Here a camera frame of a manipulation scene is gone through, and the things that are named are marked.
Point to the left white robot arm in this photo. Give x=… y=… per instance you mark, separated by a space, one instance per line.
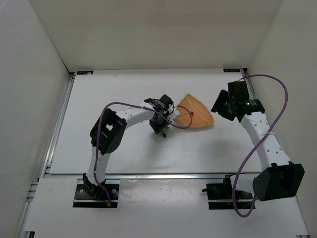
x=107 y=133

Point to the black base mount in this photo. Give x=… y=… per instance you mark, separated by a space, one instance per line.
x=220 y=196
x=97 y=197

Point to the red cherries with green leaves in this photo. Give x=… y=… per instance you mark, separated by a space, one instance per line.
x=164 y=132

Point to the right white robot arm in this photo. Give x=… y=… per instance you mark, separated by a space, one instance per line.
x=280 y=177

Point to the right black corner bracket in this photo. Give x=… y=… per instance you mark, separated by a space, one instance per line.
x=231 y=70

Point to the aluminium rail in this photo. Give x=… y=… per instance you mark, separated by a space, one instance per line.
x=246 y=78
x=54 y=138
x=152 y=176

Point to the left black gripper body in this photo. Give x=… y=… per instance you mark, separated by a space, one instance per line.
x=158 y=123

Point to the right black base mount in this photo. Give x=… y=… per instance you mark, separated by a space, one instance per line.
x=220 y=196

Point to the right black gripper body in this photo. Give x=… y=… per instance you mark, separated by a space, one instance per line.
x=220 y=106

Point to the woven wicker fruit bowl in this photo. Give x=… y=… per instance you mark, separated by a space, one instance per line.
x=202 y=115

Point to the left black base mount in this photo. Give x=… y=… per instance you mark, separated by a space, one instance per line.
x=97 y=197

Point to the front aluminium rail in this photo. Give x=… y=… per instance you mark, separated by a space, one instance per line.
x=152 y=176

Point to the right aluminium rail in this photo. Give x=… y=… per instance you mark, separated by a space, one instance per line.
x=246 y=78

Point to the black corner bracket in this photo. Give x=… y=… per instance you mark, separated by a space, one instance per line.
x=85 y=72
x=231 y=70

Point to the left black corner bracket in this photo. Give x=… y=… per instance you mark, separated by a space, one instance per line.
x=85 y=72

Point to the left aluminium rail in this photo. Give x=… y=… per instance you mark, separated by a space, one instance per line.
x=54 y=138

